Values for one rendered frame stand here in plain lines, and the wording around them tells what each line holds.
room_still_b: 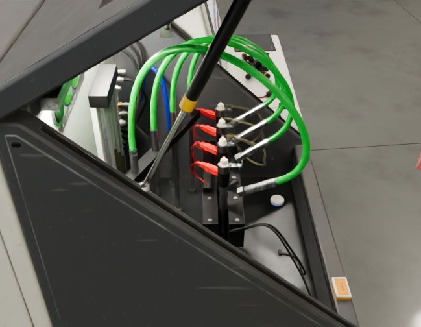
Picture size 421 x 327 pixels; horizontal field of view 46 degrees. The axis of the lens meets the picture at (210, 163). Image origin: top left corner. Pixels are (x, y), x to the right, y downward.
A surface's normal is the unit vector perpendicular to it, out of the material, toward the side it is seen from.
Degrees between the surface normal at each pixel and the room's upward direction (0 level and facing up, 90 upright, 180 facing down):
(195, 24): 90
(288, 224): 0
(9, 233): 90
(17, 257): 90
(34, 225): 90
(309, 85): 0
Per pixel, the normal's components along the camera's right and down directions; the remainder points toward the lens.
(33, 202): 0.01, 0.61
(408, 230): 0.00, -0.79
